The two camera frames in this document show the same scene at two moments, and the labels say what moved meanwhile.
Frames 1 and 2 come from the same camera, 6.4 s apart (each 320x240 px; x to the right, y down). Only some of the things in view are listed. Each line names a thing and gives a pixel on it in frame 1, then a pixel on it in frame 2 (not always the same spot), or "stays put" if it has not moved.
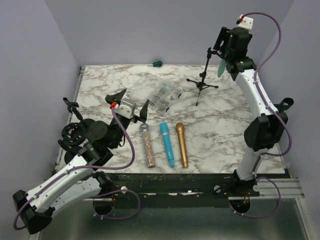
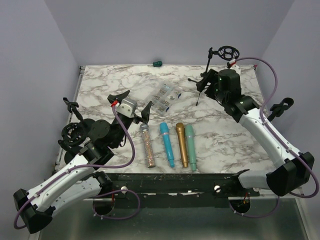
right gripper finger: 222,41 to 207,78
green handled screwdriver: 157,64 stays put
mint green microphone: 221,67 to 189,131
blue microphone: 164,127 stays put
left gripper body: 135,118 stays put
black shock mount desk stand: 72,134 stays put
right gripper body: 223,52 to 212,90
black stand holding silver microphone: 285,104 stays put
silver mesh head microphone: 144,127 stays put
